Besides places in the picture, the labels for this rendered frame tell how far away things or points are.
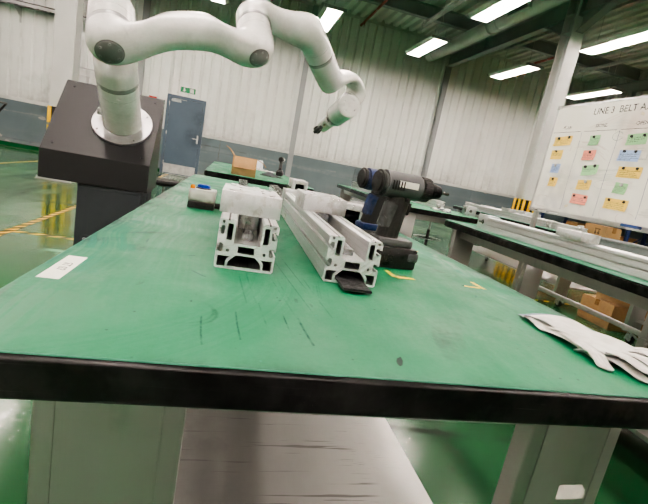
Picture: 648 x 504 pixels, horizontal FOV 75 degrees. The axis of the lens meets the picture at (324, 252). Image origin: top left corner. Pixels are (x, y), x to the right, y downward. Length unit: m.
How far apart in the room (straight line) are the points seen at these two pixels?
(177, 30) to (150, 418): 1.06
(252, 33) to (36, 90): 12.24
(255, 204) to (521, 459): 0.59
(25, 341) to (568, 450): 0.71
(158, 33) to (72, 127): 0.49
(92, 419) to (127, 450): 0.06
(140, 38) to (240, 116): 11.19
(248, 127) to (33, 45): 5.49
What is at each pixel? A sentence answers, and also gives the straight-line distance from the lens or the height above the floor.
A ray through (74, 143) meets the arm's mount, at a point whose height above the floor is 0.90.
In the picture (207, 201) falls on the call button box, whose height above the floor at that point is 0.81.
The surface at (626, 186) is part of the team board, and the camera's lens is 3.96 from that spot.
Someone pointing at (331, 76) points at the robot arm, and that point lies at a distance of 1.50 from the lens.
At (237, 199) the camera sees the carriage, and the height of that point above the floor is 0.89.
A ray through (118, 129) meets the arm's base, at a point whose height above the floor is 0.97.
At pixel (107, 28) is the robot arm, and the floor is 1.21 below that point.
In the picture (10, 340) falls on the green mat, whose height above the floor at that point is 0.78.
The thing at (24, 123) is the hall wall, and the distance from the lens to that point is 13.51.
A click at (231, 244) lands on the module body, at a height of 0.82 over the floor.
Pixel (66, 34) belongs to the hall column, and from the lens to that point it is 7.86.
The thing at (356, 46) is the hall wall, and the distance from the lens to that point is 13.25.
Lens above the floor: 0.98
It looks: 11 degrees down
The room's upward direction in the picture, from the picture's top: 11 degrees clockwise
